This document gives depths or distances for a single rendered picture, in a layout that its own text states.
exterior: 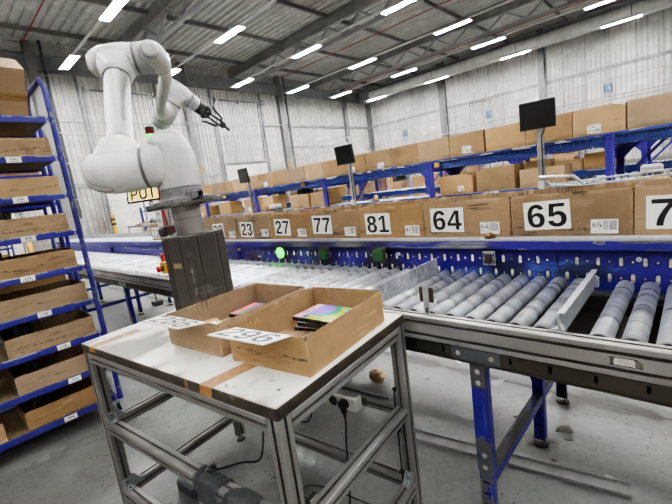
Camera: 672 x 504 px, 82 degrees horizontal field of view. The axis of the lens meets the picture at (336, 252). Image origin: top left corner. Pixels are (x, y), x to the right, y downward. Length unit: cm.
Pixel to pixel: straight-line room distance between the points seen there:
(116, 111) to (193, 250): 64
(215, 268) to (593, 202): 141
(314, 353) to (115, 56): 155
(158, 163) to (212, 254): 38
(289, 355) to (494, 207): 110
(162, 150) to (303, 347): 95
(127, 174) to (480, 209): 138
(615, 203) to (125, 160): 171
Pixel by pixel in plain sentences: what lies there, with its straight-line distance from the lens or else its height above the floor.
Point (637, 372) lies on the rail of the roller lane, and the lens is 114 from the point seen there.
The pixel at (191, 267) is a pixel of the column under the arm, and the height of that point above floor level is 96.
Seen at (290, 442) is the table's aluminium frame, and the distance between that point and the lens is 93.
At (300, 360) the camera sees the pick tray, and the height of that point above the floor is 79.
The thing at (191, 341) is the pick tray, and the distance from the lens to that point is 129.
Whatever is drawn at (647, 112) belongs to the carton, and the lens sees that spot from 616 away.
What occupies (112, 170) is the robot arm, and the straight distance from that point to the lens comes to 161.
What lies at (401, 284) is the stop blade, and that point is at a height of 77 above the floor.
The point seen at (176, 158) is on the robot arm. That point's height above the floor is 136.
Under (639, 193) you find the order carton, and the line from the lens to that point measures 163.
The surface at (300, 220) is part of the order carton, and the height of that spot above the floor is 100.
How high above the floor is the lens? 118
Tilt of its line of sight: 10 degrees down
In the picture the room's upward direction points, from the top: 8 degrees counter-clockwise
